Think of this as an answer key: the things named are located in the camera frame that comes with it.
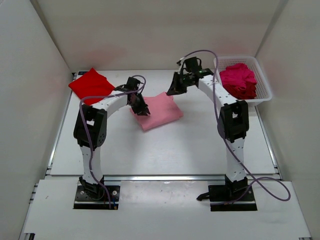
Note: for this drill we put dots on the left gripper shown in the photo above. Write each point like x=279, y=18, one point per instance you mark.
x=140, y=110

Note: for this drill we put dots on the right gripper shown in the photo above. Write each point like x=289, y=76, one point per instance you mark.
x=175, y=88

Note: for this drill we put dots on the pink t shirt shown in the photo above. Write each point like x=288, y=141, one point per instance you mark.
x=163, y=110

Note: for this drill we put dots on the red t shirt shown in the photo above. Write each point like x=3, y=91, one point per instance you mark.
x=91, y=84

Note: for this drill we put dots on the magenta t shirt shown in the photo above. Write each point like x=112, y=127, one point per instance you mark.
x=238, y=75

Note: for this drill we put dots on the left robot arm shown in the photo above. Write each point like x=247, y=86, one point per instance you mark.
x=90, y=130

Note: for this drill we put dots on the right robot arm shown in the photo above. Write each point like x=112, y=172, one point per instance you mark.
x=232, y=117

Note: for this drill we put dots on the dark red clothes in basket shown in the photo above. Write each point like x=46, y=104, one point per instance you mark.
x=242, y=93

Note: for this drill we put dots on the dark label sticker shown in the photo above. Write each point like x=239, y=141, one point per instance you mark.
x=80, y=73

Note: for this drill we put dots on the white plastic basket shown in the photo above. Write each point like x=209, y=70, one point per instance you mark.
x=263, y=89

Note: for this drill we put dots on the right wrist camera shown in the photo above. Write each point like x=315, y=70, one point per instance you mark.
x=181, y=63

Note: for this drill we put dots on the aluminium table rail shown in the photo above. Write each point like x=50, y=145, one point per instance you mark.
x=164, y=178

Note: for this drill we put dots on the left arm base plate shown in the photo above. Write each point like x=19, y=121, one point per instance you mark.
x=84, y=200

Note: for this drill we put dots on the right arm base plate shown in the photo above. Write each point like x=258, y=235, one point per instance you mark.
x=222, y=201

